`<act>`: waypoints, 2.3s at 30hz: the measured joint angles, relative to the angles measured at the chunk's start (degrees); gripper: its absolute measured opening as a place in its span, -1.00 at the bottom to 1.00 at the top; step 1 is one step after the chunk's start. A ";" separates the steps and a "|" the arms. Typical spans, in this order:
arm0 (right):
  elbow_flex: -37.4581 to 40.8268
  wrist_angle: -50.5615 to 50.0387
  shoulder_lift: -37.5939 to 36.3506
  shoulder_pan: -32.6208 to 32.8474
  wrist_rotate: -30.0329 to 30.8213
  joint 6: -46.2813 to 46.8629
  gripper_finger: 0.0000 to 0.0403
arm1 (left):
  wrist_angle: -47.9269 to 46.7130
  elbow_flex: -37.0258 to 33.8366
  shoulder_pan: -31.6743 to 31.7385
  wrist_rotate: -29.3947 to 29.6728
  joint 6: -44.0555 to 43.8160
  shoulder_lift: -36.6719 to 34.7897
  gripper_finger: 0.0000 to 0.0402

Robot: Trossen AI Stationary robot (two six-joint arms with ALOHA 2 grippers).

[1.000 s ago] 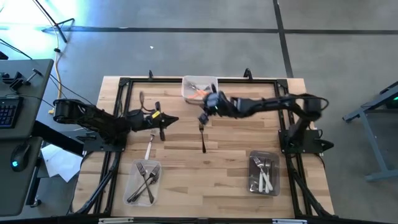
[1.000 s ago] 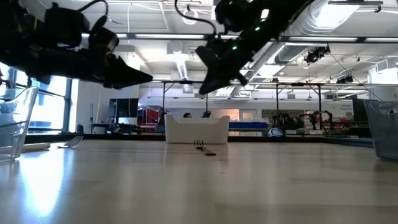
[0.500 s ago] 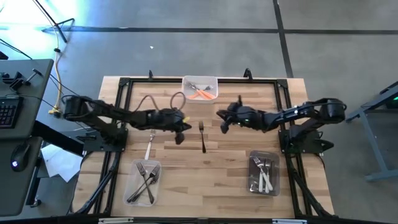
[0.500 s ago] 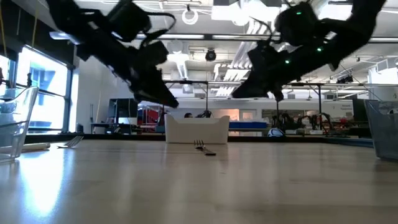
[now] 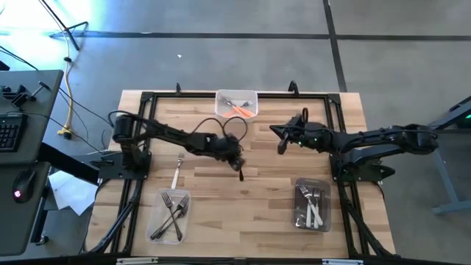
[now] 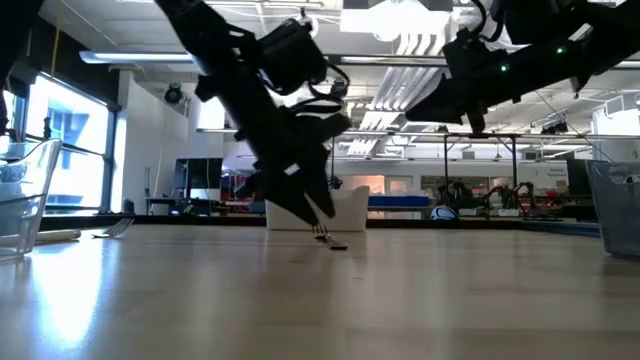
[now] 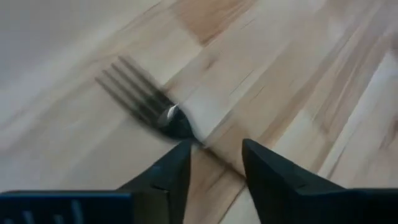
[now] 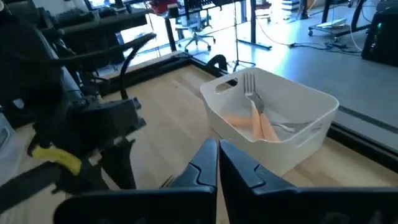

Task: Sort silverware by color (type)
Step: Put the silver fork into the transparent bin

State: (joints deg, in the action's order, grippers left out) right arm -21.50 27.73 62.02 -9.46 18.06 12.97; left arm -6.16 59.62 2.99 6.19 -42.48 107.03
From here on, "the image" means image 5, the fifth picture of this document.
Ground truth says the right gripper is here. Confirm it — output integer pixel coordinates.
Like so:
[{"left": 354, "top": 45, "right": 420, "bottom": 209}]
[{"left": 269, "top": 113, "right": 332, "bottom": 155}]

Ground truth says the gray translucent bin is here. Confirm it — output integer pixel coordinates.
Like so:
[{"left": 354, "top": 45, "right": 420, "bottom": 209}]
[{"left": 292, "top": 177, "right": 333, "bottom": 233}]

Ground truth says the clear plastic bin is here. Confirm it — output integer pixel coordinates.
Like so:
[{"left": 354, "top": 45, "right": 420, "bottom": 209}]
[{"left": 145, "top": 188, "right": 193, "bottom": 245}]

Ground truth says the white plastic bin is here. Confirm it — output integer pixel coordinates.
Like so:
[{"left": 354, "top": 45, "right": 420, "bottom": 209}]
[{"left": 214, "top": 88, "right": 259, "bottom": 121}]

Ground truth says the gray-blue metal stand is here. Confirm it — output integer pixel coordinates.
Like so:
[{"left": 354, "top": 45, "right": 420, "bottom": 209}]
[{"left": 431, "top": 94, "right": 471, "bottom": 216}]

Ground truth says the white paper sheet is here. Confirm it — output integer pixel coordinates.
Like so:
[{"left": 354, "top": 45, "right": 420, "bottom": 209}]
[{"left": 47, "top": 169, "right": 99, "bottom": 217}]

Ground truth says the black support beam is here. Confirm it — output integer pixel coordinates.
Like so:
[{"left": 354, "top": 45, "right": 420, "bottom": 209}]
[{"left": 36, "top": 141, "right": 111, "bottom": 176}]

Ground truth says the dark gray desk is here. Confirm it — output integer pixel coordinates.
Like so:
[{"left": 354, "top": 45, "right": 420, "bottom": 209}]
[{"left": 0, "top": 68, "right": 65, "bottom": 258}]

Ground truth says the black computer mouse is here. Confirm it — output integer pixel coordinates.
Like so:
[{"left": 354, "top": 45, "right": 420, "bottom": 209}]
[{"left": 12, "top": 168, "right": 38, "bottom": 204}]

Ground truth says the black floor stand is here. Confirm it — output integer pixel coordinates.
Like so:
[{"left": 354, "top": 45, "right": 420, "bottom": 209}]
[{"left": 36, "top": 0, "right": 90, "bottom": 52}]

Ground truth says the black keyboard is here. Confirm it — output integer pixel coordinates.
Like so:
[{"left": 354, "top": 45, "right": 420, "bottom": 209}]
[{"left": 0, "top": 113, "right": 29, "bottom": 154}]

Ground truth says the black aluminium rig frame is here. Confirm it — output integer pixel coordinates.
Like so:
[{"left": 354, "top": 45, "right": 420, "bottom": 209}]
[{"left": 86, "top": 91, "right": 397, "bottom": 258}]

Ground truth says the silver metal bracket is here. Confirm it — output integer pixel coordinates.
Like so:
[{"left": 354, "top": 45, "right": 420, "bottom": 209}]
[
  {"left": 116, "top": 257, "right": 159, "bottom": 265},
  {"left": 322, "top": 258, "right": 365, "bottom": 265}
]

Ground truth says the yellow cable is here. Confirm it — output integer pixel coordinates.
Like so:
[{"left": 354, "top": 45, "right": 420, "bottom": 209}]
[{"left": 57, "top": 31, "right": 74, "bottom": 138}]

